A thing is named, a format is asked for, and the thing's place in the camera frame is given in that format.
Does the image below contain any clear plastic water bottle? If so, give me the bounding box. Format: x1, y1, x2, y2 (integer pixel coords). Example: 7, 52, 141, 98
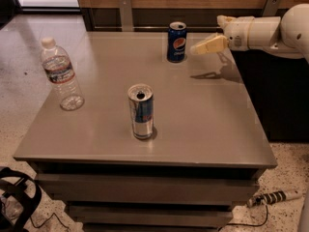
40, 37, 85, 111

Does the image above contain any white power strip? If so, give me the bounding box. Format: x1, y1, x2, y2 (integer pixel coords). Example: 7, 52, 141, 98
247, 189, 302, 208

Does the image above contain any left metal bracket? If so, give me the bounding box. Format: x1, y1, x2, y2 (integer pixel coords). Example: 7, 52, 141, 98
118, 0, 134, 32

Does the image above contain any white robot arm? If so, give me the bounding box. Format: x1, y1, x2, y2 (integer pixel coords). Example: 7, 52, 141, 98
190, 4, 309, 62

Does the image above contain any metal bracket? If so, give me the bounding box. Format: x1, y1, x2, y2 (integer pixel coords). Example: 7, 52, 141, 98
262, 0, 282, 16
118, 0, 134, 32

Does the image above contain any silver red bull can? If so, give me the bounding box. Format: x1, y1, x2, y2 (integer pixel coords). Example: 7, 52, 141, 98
127, 83, 154, 139

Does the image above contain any grey drawer cabinet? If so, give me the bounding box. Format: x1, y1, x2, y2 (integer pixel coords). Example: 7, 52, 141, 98
14, 33, 276, 232

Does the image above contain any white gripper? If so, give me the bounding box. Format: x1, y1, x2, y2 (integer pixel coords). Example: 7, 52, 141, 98
190, 15, 250, 55

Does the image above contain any blue pepsi can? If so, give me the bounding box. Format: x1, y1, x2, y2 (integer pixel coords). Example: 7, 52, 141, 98
167, 21, 187, 63

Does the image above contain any right metal bracket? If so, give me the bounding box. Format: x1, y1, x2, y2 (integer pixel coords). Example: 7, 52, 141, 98
262, 0, 282, 16

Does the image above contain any black power cable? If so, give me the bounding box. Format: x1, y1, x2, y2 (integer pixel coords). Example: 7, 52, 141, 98
221, 204, 269, 230

